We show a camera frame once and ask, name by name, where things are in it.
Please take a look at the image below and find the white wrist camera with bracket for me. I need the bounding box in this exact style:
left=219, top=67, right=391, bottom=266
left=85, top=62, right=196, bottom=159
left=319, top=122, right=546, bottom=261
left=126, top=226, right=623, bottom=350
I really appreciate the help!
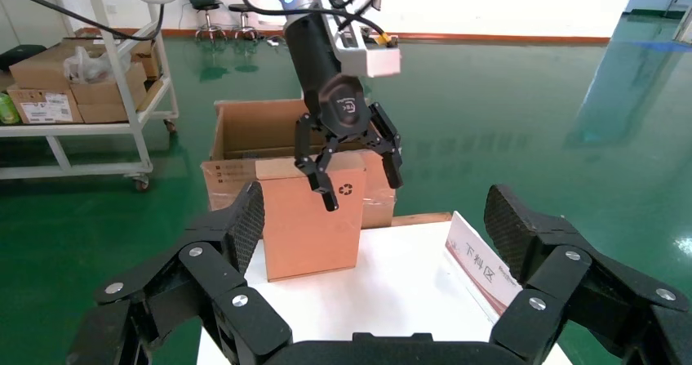
left=323, top=11, right=402, bottom=78

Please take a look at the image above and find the black bag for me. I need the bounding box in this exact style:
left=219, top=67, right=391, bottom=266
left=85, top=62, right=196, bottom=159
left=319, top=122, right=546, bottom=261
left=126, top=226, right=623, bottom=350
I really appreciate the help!
left=0, top=43, right=47, bottom=73

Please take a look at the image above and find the clear plastic bag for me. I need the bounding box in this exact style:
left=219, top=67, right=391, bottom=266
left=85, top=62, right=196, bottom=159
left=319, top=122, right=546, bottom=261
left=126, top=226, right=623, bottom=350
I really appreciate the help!
left=63, top=45, right=132, bottom=86

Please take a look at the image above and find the green bottle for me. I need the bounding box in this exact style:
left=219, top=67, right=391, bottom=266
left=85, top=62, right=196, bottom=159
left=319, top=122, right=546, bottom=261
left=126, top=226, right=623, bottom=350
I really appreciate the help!
left=0, top=91, right=23, bottom=126

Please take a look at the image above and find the black stool with backrest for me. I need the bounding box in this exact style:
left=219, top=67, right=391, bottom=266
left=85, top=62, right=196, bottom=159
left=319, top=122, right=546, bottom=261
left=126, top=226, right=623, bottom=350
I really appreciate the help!
left=186, top=0, right=228, bottom=42

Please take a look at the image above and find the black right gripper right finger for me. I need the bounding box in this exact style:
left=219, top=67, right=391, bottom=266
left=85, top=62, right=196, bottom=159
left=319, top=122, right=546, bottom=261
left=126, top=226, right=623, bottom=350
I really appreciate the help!
left=483, top=184, right=692, bottom=365

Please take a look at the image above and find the long brown cardboard box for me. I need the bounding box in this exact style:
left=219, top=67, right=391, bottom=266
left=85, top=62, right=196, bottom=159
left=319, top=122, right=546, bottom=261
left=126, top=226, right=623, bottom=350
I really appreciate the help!
left=9, top=38, right=112, bottom=91

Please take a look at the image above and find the wooden board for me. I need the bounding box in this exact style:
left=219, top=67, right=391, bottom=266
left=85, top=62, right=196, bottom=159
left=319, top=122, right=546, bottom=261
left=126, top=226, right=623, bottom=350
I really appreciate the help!
left=390, top=212, right=453, bottom=229

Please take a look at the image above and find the acrylic sign with red print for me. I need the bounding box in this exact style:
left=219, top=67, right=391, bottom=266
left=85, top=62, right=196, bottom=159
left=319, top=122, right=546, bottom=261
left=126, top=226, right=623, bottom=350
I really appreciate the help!
left=444, top=211, right=525, bottom=322

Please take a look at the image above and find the cardboard box with white labels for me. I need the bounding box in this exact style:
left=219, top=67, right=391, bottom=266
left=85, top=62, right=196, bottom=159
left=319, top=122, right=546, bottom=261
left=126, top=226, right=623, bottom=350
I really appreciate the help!
left=6, top=83, right=86, bottom=126

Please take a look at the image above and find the white shelf cart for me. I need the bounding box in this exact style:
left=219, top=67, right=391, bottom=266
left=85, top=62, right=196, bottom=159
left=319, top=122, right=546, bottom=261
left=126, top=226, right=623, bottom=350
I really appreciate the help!
left=0, top=0, right=180, bottom=193

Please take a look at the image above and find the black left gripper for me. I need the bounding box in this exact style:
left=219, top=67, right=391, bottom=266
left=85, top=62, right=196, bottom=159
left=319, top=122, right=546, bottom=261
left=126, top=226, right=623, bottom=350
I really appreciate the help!
left=285, top=13, right=404, bottom=212

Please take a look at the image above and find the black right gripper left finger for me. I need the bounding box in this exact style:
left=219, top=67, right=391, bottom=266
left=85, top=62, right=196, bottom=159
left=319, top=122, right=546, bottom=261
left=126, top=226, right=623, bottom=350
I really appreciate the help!
left=67, top=180, right=293, bottom=365

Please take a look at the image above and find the small brown cardboard box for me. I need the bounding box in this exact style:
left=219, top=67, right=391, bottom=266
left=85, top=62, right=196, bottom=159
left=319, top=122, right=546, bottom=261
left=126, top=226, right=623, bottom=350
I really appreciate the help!
left=129, top=39, right=161, bottom=81

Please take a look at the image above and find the plain brown cardboard box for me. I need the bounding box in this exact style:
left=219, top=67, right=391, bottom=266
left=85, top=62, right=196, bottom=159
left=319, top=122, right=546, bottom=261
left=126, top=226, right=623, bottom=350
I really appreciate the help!
left=77, top=78, right=164, bottom=125
left=70, top=62, right=149, bottom=107

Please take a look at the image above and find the black round stool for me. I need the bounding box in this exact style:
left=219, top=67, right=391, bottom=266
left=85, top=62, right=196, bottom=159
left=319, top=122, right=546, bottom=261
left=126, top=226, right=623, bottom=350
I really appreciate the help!
left=228, top=2, right=261, bottom=42

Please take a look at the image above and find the large open cardboard box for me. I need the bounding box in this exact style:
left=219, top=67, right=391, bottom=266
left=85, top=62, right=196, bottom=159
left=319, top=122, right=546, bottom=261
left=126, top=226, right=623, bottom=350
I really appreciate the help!
left=201, top=99, right=397, bottom=230

